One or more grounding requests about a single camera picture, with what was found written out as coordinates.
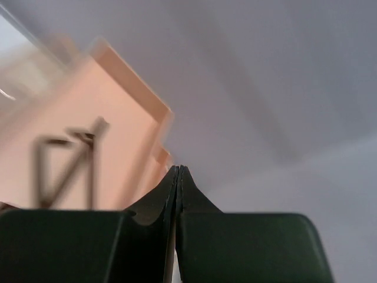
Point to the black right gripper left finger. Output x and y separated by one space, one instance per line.
131 245

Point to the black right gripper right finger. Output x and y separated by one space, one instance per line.
214 246

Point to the long brown hex key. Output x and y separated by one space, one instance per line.
44 199

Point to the thick brown hex key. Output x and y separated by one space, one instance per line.
87 156

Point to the pink plastic toolbox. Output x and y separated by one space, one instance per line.
130 156

